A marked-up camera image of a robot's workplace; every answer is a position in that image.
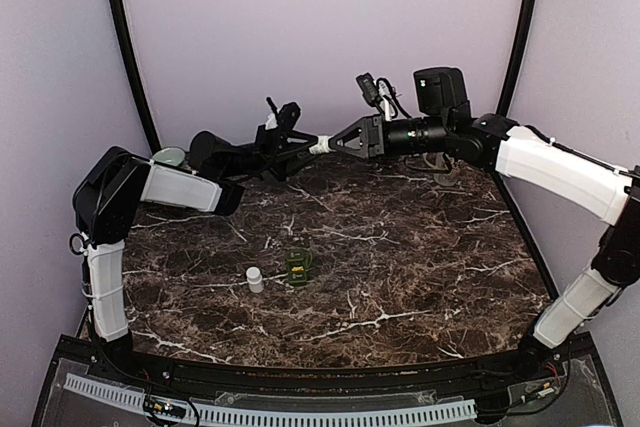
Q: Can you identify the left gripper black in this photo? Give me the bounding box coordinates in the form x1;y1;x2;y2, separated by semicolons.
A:
223;125;326;182

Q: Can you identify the green weekly pill organizer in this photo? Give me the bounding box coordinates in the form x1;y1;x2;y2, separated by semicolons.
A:
286;250;313;287

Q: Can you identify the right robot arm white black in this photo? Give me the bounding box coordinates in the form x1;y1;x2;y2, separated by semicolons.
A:
326;67;639;381

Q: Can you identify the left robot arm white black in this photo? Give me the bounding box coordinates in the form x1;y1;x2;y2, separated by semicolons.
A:
72;125;329;342

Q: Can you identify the cream ceramic mug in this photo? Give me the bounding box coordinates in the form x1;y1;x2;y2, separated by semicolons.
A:
423;153;459;187

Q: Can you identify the pale green bowl left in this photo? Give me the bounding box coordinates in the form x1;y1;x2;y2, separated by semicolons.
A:
151;146;186;167

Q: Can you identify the white pill bottle front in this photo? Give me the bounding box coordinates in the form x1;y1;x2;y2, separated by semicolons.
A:
246;266;264;293

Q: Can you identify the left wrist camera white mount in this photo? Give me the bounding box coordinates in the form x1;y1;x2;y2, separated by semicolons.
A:
264;97;301;135

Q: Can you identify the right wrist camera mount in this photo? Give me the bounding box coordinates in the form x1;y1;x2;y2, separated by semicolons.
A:
355;73;410;121

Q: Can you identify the right black frame post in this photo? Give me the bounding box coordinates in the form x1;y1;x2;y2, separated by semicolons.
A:
493;0;536;116

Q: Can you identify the black frame post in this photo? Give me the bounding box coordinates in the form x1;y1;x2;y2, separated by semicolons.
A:
493;0;536;116
108;0;161;153

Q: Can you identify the left black frame post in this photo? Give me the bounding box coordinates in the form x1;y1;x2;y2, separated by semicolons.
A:
108;0;161;153

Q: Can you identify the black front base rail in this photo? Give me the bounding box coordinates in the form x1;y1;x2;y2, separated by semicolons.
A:
114;348;524;397

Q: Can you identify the white slotted cable duct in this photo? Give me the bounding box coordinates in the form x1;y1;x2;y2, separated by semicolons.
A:
63;373;477;427

